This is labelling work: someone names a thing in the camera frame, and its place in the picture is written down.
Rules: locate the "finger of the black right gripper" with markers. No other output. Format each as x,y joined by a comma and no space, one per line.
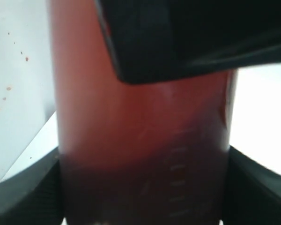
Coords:
161,40

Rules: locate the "white paper backdrop sheet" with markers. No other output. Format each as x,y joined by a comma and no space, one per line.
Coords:
26,83

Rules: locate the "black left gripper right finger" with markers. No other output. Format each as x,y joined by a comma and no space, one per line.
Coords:
252,193

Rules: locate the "red sauce squeeze bottle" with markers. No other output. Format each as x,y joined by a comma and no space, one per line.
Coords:
148,154

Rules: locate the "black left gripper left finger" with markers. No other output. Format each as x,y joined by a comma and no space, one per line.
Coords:
33,196

